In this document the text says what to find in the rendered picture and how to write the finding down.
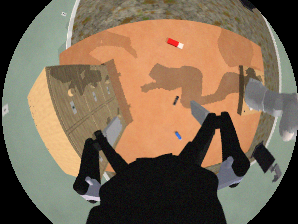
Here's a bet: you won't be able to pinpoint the wooden drawer front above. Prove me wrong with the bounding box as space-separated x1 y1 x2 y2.
76 67 105 112
91 105 119 148
106 98 126 136
48 67 89 130
68 117 108 176
95 67 115 102

